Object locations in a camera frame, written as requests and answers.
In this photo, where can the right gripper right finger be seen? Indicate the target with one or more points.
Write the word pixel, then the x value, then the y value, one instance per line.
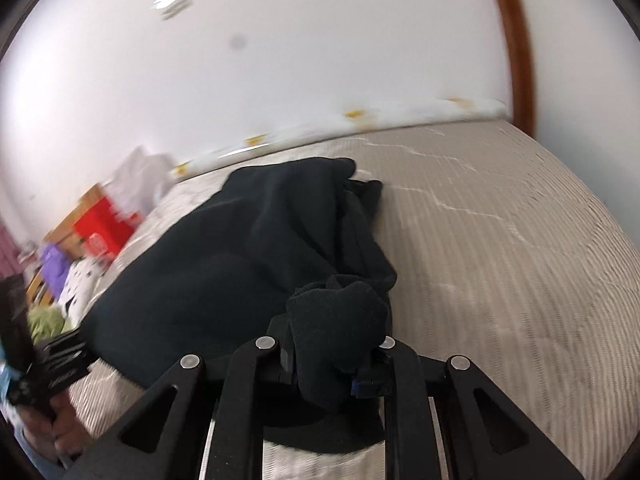
pixel 448 419

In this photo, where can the black sweatshirt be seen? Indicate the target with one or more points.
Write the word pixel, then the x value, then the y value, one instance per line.
pixel 283 248

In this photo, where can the person's left hand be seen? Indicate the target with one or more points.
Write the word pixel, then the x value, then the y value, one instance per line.
pixel 66 435

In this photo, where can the green cloth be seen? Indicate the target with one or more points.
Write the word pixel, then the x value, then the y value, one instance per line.
pixel 47 322

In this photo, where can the light blue fleece sleeve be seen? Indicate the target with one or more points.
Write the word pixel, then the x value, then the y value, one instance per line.
pixel 49 469

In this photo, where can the purple cloth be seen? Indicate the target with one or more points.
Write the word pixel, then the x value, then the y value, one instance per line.
pixel 55 266

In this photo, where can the wooden bedside furniture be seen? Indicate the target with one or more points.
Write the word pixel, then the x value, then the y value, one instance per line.
pixel 66 239

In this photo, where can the red box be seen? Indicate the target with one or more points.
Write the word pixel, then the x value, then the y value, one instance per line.
pixel 104 229

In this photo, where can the striped beige mattress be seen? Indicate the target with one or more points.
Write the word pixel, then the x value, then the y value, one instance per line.
pixel 503 254

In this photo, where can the white plastic bag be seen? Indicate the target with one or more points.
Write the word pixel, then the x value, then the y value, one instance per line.
pixel 139 182

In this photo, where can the white floral rolled sheet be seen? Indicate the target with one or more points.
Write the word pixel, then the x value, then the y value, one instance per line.
pixel 390 116

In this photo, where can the brown wooden door frame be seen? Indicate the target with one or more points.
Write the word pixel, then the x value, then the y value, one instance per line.
pixel 521 64

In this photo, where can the white wall switch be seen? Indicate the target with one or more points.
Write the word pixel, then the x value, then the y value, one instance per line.
pixel 167 9

